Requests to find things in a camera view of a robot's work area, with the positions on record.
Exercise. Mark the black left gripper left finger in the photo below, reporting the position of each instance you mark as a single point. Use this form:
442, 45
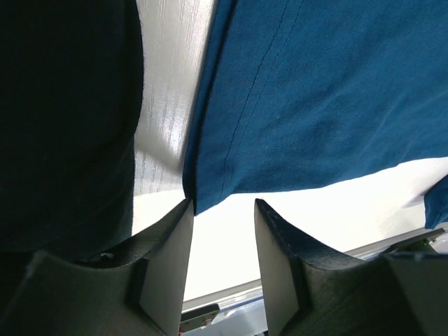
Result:
134, 288

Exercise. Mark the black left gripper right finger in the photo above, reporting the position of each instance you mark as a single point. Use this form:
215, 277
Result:
310, 288

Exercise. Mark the blue t shirt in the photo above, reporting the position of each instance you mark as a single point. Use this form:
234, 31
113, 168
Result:
297, 95

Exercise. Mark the folded black t shirt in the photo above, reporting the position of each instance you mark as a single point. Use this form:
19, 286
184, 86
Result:
72, 75

